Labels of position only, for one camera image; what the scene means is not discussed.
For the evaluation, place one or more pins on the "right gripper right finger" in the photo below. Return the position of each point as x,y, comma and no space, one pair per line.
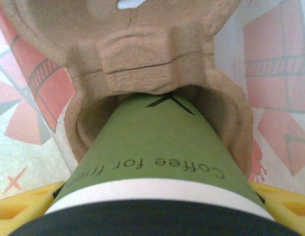
290,206

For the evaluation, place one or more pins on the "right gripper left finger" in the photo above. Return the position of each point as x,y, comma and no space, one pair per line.
22,204

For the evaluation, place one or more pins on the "white red paper bag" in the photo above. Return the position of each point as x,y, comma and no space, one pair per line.
278,73

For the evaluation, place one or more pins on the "green paper coffee cup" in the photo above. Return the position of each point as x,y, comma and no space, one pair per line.
157,137

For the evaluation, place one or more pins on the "brown pulp cup carrier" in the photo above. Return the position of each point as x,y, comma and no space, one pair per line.
132,49

